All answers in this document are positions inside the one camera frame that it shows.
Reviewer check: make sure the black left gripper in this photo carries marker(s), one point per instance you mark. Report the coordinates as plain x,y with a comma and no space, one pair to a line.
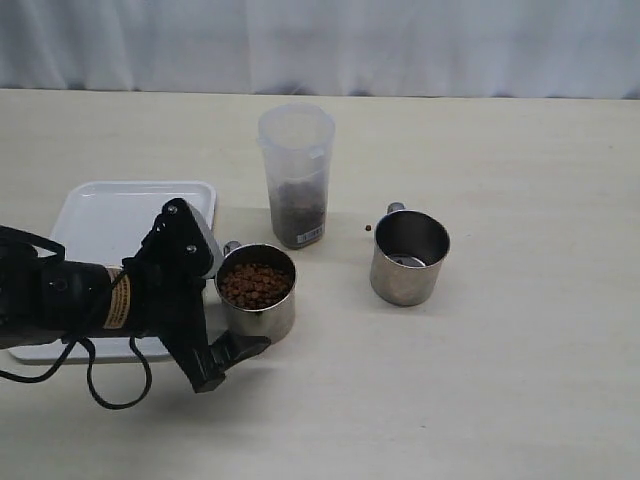
167,294

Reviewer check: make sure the steel mug with kibble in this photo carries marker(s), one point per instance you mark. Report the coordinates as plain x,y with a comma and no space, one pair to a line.
256,284

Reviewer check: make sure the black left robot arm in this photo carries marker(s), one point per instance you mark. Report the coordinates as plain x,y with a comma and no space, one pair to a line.
45,297

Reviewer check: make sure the white plastic tray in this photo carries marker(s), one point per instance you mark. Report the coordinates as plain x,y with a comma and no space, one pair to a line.
103,222

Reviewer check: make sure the clear plastic tall container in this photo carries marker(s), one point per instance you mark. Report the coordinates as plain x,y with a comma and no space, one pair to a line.
296,141

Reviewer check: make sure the white curtain backdrop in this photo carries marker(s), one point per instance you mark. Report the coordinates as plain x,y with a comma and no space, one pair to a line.
571,49

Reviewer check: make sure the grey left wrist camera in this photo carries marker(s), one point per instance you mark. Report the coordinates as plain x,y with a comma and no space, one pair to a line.
212,250

